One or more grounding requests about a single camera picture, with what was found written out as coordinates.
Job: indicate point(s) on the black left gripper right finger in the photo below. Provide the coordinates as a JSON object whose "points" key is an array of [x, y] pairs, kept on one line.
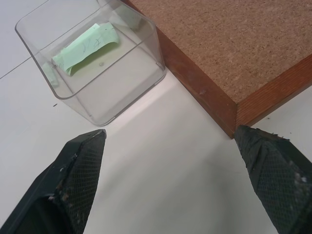
{"points": [[275, 175]]}

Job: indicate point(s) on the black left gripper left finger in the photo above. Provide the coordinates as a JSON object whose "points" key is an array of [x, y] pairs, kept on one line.
{"points": [[73, 180]]}

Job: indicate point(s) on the green paper note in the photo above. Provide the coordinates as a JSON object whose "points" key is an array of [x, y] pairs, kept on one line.
{"points": [[85, 50]]}

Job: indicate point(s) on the clear plastic box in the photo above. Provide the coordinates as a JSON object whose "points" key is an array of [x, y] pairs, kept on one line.
{"points": [[97, 73]]}

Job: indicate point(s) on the cork board with wooden frame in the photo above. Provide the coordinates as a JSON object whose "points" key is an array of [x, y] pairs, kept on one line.
{"points": [[234, 56]]}

